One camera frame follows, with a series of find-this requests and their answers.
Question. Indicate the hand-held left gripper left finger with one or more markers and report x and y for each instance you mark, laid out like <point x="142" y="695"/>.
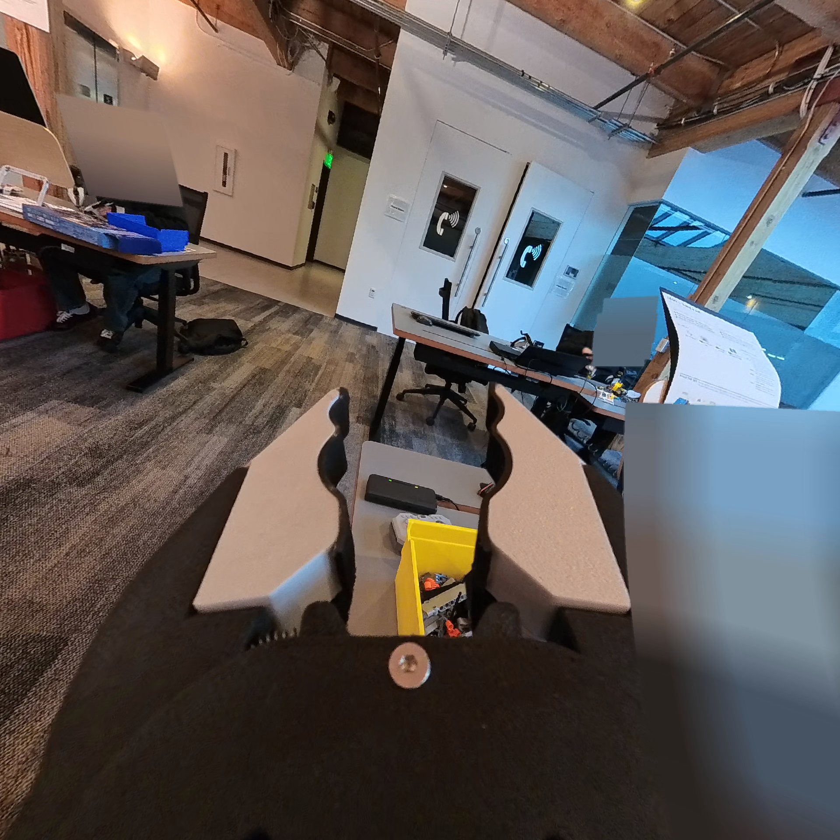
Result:
<point x="275" y="525"/>

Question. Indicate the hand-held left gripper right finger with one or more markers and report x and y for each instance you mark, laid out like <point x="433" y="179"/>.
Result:
<point x="551" y="525"/>

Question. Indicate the pile of small building parts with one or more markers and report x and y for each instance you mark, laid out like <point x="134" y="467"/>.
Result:
<point x="446" y="597"/>

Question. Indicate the yellow plastic bin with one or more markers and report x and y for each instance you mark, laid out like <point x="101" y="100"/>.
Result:
<point x="410" y="590"/>

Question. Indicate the wooden desk with black legs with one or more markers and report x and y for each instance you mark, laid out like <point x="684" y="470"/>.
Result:
<point x="420" y="331"/>

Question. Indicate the pale desk with black legs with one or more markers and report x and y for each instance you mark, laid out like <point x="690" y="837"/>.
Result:
<point x="164" y="253"/>

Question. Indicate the beige desk divider panel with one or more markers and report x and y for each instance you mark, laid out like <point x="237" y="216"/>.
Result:
<point x="33" y="151"/>

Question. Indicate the white control hub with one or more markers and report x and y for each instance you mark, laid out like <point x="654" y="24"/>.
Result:
<point x="400" y="525"/>

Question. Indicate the black charger box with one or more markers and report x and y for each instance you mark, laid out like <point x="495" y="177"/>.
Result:
<point x="400" y="492"/>

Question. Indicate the yellow toy model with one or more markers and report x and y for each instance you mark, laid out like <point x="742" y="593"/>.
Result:
<point x="617" y="392"/>

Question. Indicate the black laptop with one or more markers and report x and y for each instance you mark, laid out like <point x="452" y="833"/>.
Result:
<point x="551" y="361"/>

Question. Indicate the black office chair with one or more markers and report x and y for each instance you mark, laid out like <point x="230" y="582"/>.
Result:
<point x="446" y="374"/>

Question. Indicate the black bag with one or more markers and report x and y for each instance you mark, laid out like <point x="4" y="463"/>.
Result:
<point x="210" y="334"/>

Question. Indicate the black backpack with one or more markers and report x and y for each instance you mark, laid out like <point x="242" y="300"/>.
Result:
<point x="471" y="319"/>

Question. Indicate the black keyboard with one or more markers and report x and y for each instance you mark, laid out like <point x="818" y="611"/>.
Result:
<point x="446" y="325"/>

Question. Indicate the white printed board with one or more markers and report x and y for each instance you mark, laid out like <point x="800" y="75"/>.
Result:
<point x="722" y="354"/>

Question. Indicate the black monitor stand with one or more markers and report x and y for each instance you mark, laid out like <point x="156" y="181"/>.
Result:
<point x="447" y="298"/>

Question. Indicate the blue plastic tray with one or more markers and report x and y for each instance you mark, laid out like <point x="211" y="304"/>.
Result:
<point x="174" y="239"/>
<point x="131" y="223"/>

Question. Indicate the black mesh chair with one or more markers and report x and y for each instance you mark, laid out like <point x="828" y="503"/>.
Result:
<point x="193" y="210"/>

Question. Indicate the red storage box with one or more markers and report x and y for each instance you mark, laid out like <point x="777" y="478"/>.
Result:
<point x="19" y="302"/>

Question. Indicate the blue flat box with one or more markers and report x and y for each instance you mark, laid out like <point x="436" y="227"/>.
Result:
<point x="65" y="226"/>

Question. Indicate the white phone booth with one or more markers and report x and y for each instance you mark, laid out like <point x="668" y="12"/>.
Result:
<point x="394" y="131"/>

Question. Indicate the wooden shelf frame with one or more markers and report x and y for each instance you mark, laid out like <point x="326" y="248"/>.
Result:
<point x="653" y="374"/>

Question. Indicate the small white wall sign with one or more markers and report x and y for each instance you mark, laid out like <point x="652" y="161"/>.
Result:
<point x="397" y="208"/>

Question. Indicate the wooden post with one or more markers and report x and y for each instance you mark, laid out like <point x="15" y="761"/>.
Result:
<point x="768" y="216"/>

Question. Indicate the wall lamp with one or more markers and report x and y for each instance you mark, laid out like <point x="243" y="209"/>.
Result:
<point x="141" y="62"/>

